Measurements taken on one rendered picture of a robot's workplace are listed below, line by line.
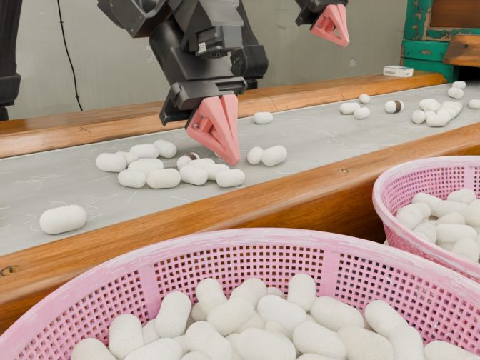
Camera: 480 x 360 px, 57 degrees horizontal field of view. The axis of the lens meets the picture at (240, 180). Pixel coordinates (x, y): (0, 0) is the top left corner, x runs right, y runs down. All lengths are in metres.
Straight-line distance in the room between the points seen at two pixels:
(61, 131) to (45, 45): 1.95
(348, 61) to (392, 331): 2.26
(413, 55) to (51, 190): 1.06
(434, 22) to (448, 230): 0.96
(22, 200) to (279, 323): 0.30
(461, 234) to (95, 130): 0.48
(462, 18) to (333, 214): 0.93
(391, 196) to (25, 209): 0.34
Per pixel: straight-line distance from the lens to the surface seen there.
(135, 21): 0.60
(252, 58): 1.13
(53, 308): 0.27
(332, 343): 0.27
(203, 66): 0.55
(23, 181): 0.54
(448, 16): 1.31
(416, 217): 0.43
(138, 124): 0.69
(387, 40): 2.36
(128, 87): 2.76
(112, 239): 0.32
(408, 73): 1.17
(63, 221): 0.39
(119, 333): 0.27
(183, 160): 0.51
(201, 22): 0.51
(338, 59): 2.54
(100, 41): 2.68
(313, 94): 0.90
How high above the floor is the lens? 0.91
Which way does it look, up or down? 21 degrees down
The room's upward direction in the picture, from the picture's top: straight up
